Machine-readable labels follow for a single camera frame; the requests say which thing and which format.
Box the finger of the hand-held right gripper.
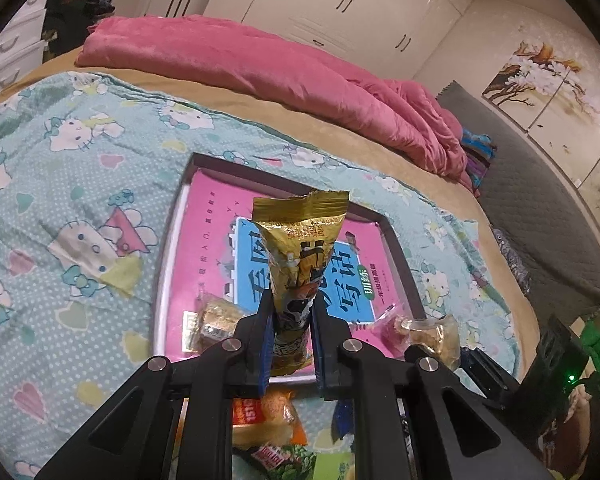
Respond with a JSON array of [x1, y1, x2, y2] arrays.
[[460, 347, 521, 411]]

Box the printed cartoon blanket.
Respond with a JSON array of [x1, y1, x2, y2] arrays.
[[0, 70, 526, 480]]

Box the clear wrapped golden snack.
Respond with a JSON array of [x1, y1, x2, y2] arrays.
[[182, 290, 253, 356]]

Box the dark clothes pile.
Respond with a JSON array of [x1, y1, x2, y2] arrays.
[[42, 0, 116, 58]]

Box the pink blanket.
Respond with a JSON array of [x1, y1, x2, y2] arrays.
[[75, 15, 481, 191]]

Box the small clear wrapped pastry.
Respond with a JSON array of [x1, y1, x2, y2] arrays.
[[355, 310, 411, 358]]

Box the dark rectangular tray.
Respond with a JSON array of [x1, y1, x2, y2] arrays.
[[152, 152, 426, 386]]

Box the tan bed sheet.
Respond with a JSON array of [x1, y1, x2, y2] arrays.
[[0, 50, 541, 376]]

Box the white wardrobe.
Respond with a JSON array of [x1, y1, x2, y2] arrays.
[[140, 0, 481, 81]]

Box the dark patterned cloth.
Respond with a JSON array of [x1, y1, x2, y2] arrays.
[[490, 227, 531, 286]]

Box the colourful folded cloth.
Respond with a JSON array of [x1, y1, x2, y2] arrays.
[[460, 127, 498, 196]]

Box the pink and blue book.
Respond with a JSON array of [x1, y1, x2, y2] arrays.
[[160, 167, 411, 378]]

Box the white drawer chest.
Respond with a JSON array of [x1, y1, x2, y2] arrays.
[[0, 0, 56, 106]]

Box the person's right forearm green sleeve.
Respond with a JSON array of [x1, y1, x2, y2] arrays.
[[577, 320, 600, 391]]

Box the green snack packet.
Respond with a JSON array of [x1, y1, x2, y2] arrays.
[[232, 442, 356, 480]]

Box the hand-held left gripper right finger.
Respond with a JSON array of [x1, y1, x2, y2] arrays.
[[310, 302, 556, 480]]

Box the gold snack packet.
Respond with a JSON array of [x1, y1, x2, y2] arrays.
[[252, 190, 351, 378]]

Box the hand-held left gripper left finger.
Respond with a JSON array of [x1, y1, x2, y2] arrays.
[[32, 292, 276, 480]]

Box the blue cookie packet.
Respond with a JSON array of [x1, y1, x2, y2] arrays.
[[330, 400, 353, 441]]

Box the grey quilted mat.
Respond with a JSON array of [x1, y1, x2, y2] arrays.
[[437, 80, 600, 311]]

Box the orange snack packet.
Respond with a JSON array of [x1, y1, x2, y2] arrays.
[[180, 392, 306, 451]]

